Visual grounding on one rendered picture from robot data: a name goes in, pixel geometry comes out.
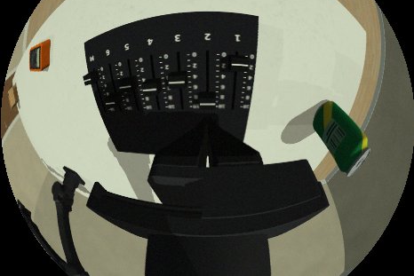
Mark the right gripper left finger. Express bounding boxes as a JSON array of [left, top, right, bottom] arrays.
[[151, 117, 208, 167]]

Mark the black lighting desk fader panel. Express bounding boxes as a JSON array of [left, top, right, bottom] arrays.
[[83, 12, 259, 154]]

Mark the brown cardboard box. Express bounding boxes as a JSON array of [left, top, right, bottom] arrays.
[[8, 83, 19, 110]]

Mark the orange digital multimeter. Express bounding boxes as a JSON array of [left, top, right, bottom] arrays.
[[29, 39, 51, 71]]

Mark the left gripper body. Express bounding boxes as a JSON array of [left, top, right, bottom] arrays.
[[18, 200, 31, 217]]

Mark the green and yellow drink can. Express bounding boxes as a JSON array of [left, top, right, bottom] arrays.
[[313, 101, 370, 177]]

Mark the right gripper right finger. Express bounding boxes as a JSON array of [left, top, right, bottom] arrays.
[[208, 117, 264, 167]]

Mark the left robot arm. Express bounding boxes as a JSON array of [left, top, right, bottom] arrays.
[[21, 166, 90, 276]]

